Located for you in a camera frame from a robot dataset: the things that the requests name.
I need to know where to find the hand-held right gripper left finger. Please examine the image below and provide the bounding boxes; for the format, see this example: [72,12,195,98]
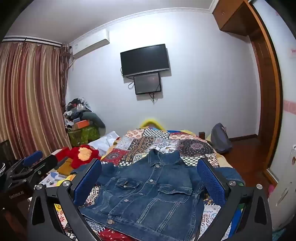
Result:
[27,158,109,241]

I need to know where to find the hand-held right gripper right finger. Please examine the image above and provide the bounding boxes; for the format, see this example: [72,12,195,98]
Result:
[196,158,273,241]

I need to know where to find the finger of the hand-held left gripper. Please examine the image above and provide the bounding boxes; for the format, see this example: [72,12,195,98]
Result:
[9,150,44,173]
[10,154,58,184]

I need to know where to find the blue denim jeans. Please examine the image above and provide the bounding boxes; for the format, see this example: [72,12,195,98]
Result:
[70,149,245,239]

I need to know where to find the pile of clothes and sundries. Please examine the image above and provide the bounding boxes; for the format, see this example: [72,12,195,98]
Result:
[65,97,93,127]

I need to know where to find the brown cardboard sheet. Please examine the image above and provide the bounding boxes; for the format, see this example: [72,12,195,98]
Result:
[57,158,75,176]

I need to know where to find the red plush toy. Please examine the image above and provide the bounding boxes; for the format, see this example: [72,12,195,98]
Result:
[55,144,102,169]

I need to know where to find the yellow blanket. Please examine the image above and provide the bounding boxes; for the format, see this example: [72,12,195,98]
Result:
[53,133,234,209]

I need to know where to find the white cloth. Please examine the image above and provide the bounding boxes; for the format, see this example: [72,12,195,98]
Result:
[89,131,121,154]

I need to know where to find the green patterned box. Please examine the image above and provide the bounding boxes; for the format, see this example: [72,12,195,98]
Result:
[68,126,100,147]

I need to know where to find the grey backpack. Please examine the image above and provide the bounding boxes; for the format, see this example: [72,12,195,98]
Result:
[210,123,233,154]

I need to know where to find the orange box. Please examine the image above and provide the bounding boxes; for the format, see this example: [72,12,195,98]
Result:
[73,120,90,129]

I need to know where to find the dark green cushion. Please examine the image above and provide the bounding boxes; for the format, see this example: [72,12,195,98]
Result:
[82,111,106,129]

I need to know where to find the patchwork printed blanket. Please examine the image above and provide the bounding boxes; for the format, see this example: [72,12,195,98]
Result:
[37,128,245,241]

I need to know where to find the striped brown curtain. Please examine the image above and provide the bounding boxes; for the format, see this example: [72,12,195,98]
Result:
[0,42,70,160]

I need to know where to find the yellow plush headboard item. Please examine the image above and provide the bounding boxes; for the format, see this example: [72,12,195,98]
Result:
[140,118,166,131]

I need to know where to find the curtain rod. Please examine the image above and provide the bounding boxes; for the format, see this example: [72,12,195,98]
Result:
[2,35,63,46]

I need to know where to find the white air conditioner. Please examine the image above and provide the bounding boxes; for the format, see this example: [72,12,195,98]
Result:
[70,29,110,59]

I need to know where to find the wooden overhead cabinet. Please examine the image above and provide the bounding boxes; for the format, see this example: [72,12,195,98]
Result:
[212,0,258,37]

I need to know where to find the black monitor cable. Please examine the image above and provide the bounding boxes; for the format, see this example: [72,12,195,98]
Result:
[149,91,160,104]

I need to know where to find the small black wall monitor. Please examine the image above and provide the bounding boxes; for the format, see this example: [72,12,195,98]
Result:
[133,72,162,95]

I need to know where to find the wooden door frame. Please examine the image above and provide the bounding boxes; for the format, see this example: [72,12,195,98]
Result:
[243,0,284,186]

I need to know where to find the large black wall television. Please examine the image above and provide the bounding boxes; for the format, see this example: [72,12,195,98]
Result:
[120,44,171,78]

